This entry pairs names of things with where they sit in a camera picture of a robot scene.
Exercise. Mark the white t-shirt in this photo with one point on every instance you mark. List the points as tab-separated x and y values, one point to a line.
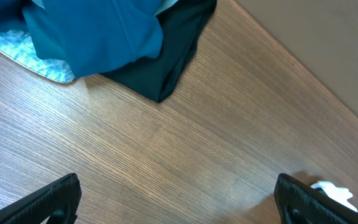
341	195

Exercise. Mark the grey garment in pile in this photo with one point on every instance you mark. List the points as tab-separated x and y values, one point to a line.
165	5

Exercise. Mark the blue shirt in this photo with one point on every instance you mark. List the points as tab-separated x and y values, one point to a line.
91	36

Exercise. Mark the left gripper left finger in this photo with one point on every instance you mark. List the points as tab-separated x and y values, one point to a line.
57	203

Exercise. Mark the light patterned garment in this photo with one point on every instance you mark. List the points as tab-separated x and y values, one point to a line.
17	46

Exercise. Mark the black garment in pile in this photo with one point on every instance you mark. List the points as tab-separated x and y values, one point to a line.
182	25

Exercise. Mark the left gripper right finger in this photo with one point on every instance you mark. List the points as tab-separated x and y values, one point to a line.
299	203

